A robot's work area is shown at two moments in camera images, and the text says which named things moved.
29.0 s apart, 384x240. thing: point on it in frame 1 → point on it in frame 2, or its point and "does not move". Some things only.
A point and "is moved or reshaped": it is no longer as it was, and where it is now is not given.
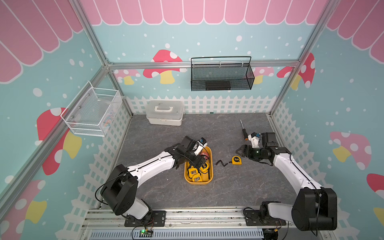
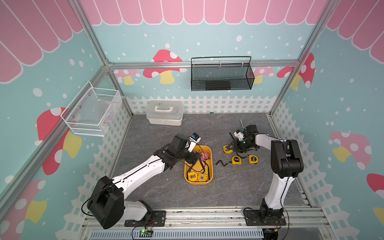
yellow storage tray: x=194 y=175 does not move
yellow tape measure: x=192 y=171 → x=228 y=152
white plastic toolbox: x=165 y=112 does not move
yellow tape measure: x=204 y=168 is moved or reshaped
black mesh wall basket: x=221 y=73 does not move
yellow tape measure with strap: x=236 y=160 does not move
